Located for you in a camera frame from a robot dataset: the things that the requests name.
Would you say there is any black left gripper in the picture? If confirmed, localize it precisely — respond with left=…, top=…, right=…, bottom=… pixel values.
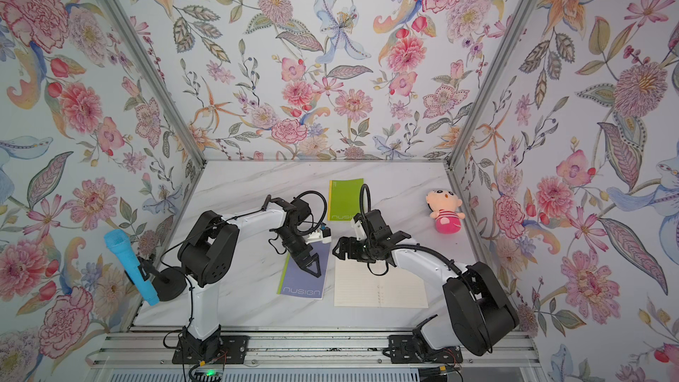
left=275, top=226, right=327, bottom=272

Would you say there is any purple cover lined notebook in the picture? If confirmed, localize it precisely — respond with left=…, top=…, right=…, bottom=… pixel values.
left=277, top=242, right=331, bottom=300

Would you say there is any yellow cover lined notebook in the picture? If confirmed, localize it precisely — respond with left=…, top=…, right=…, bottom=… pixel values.
left=334, top=259, right=429, bottom=309

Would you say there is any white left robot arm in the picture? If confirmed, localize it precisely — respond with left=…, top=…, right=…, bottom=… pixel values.
left=178, top=191, right=332, bottom=341

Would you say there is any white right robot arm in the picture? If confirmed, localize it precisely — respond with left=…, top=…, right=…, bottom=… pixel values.
left=332, top=210, right=520, bottom=358

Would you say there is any green nusign notebook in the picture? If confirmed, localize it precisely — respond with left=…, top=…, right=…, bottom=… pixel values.
left=328, top=179, right=364, bottom=222

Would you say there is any pink plush doll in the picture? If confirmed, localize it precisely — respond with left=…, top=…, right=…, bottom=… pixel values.
left=425, top=189, right=466, bottom=235

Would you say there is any black microphone stand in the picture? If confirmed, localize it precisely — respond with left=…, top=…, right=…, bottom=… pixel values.
left=138, top=258, right=187, bottom=306

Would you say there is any blue toy microphone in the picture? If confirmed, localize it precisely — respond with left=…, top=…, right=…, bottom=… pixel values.
left=104, top=229, right=160, bottom=306

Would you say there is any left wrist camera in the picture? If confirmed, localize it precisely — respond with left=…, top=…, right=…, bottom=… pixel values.
left=307, top=224, right=332, bottom=244

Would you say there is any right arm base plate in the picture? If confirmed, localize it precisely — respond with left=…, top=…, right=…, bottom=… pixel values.
left=382, top=334, right=463, bottom=365

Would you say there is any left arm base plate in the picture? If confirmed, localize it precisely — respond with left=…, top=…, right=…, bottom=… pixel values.
left=172, top=331, right=249, bottom=364

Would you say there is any aluminium front rail frame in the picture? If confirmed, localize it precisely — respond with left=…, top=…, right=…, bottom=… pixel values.
left=84, top=299, right=547, bottom=382

